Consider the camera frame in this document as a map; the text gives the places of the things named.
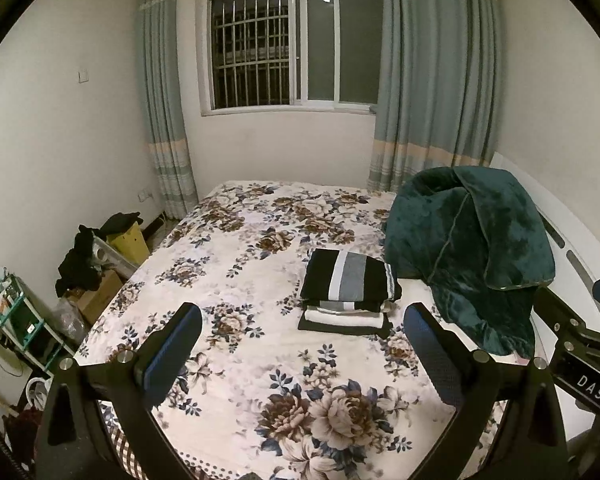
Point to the green shelf rack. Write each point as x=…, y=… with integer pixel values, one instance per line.
x=25, y=325

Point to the dark green plush blanket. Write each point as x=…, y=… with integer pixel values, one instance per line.
x=455, y=220

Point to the black folded garment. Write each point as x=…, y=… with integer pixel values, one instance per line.
x=340, y=331

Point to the grey-green striped curtain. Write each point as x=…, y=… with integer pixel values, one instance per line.
x=430, y=70
x=165, y=85

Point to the cardboard box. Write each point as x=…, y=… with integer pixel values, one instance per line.
x=100, y=297

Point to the floral blanket with plaid border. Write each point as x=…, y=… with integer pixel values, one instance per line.
x=240, y=270

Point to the black grey white striped sweater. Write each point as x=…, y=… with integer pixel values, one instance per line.
x=350, y=275

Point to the clear plastic storage box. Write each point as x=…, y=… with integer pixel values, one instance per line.
x=112, y=257

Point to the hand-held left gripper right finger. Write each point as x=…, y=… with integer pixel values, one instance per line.
x=432, y=355

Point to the dark red bag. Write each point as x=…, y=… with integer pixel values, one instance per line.
x=25, y=432

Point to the barred window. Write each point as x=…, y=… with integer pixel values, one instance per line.
x=290, y=45

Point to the wall socket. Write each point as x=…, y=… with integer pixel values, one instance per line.
x=145, y=194

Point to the yellow box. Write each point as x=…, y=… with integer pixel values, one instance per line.
x=130, y=245

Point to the wall switch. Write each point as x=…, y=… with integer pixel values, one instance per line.
x=83, y=76

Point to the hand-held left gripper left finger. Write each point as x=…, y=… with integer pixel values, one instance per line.
x=155, y=365

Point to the black garment on yellow box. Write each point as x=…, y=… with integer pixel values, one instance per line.
x=120, y=222

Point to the clear plastic bag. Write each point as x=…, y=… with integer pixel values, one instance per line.
x=71, y=319

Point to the white bed headboard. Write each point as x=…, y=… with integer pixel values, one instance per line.
x=545, y=200

